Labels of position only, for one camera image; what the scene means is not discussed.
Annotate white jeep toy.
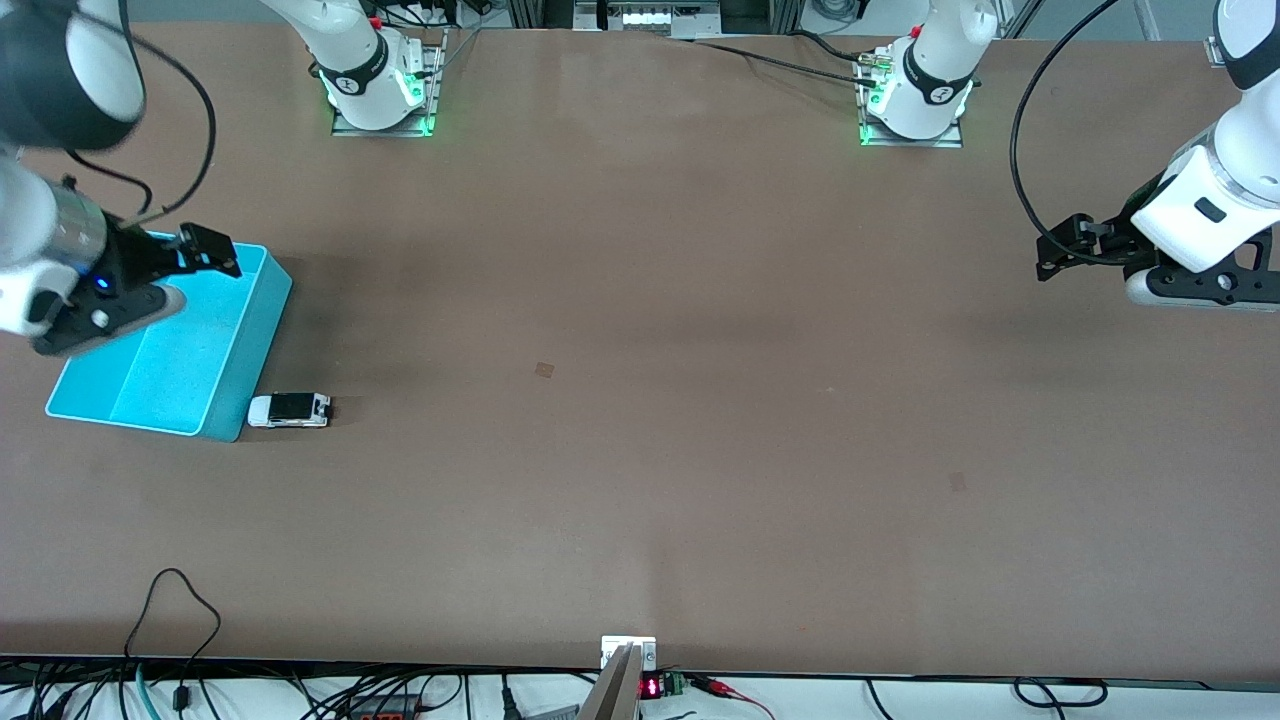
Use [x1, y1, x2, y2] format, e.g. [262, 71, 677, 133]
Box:
[247, 391, 333, 430]

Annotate blue plastic storage bin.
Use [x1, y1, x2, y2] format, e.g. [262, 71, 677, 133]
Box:
[45, 232, 294, 443]

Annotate black power strip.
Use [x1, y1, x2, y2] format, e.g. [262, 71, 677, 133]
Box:
[348, 694, 423, 720]

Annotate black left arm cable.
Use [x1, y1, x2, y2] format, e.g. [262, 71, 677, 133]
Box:
[1009, 0, 1123, 253]

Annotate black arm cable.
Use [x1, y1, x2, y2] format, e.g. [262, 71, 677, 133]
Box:
[1009, 0, 1123, 253]
[60, 0, 218, 226]

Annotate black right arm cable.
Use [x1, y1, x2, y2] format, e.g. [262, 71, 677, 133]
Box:
[60, 0, 218, 226]

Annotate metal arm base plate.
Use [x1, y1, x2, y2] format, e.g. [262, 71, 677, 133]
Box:
[857, 50, 966, 149]
[330, 28, 449, 138]

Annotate thin black looped cable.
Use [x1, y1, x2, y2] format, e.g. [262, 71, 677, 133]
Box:
[122, 567, 223, 713]

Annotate short black table cable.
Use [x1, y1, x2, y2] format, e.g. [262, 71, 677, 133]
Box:
[788, 30, 873, 63]

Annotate long black table cable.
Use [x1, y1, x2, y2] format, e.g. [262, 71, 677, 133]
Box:
[690, 38, 883, 91]

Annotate black coiled cable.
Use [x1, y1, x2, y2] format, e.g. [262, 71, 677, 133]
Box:
[1012, 677, 1110, 710]

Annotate aluminium frame rack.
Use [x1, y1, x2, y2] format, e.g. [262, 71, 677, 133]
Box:
[505, 0, 807, 41]

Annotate red clip lead wires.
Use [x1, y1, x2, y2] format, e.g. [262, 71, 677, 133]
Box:
[688, 674, 777, 720]

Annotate silver camera mount bracket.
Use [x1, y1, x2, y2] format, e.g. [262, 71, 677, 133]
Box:
[577, 635, 659, 720]

